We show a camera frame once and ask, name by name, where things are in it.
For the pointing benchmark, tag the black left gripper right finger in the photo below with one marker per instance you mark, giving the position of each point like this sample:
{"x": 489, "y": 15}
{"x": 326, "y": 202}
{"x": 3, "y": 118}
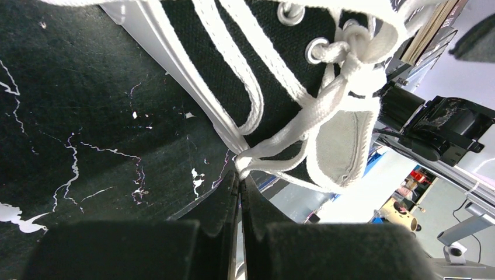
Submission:
{"x": 276, "y": 247}

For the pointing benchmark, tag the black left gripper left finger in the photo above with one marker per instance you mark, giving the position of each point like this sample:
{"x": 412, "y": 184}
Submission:
{"x": 199, "y": 245}

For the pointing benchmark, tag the black and white sneaker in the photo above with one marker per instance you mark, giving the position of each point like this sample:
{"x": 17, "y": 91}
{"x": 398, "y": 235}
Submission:
{"x": 244, "y": 62}

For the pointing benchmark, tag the white shoelace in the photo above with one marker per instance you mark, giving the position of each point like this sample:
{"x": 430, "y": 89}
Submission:
{"x": 331, "y": 134}

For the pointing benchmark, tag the cream cylindrical toy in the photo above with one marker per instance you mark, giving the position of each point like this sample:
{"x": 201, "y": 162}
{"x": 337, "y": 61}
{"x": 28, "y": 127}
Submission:
{"x": 394, "y": 212}

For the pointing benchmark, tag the grey webcam on stand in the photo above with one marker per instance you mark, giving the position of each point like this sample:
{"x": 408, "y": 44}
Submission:
{"x": 454, "y": 251}

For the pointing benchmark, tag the black metal base frame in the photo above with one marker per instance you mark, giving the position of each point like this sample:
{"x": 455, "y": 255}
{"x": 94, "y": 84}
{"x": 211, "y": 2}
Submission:
{"x": 450, "y": 136}

